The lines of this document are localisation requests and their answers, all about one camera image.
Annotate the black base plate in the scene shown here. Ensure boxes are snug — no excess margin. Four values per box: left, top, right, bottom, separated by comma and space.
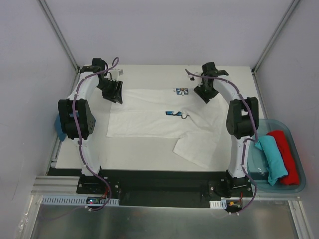
48, 168, 253, 208

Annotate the slotted cable duct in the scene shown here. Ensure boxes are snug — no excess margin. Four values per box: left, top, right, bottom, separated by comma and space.
41, 196, 120, 207
209, 200, 227, 210

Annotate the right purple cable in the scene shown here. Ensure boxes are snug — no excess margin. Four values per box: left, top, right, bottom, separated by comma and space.
184, 68, 260, 216

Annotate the right aluminium frame post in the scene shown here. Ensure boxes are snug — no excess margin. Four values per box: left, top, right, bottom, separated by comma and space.
251, 0, 302, 74

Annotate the left slotted cable duct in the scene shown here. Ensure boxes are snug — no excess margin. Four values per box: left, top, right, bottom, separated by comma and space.
41, 196, 120, 207

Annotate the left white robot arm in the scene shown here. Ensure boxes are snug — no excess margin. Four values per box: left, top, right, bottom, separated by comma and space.
58, 57, 123, 176

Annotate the white printed t shirt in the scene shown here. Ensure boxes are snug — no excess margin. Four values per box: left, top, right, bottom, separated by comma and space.
106, 88, 228, 169

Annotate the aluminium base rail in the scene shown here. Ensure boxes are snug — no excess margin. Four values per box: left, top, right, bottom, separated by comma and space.
31, 160, 80, 195

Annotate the right slotted cable duct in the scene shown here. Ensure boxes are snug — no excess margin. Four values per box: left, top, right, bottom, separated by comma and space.
209, 200, 227, 210

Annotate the aluminium frame post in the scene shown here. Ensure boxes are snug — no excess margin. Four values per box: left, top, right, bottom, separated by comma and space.
251, 0, 302, 74
37, 0, 83, 73

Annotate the purple cable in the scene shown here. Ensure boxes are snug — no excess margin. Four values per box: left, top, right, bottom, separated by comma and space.
72, 57, 120, 212
184, 68, 260, 216

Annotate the red rolled t shirt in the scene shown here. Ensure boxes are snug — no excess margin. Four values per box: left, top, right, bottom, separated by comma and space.
267, 130, 300, 186

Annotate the left aluminium frame post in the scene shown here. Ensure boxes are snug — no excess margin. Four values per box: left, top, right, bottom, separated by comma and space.
37, 0, 83, 73

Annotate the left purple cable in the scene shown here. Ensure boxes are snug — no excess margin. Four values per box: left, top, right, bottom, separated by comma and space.
72, 57, 120, 212

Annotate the cyan rolled t shirt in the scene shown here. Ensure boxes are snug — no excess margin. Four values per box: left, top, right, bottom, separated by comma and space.
255, 135, 288, 186

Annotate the dark blue t shirt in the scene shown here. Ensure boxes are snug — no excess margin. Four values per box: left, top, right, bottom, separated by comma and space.
54, 115, 67, 142

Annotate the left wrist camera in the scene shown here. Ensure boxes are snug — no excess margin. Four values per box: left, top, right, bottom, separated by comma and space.
110, 69, 124, 81

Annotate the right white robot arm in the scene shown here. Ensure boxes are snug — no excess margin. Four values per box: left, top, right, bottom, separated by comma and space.
191, 62, 259, 197

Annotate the teal plastic bin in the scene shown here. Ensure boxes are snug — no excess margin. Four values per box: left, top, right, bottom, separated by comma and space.
247, 119, 306, 194

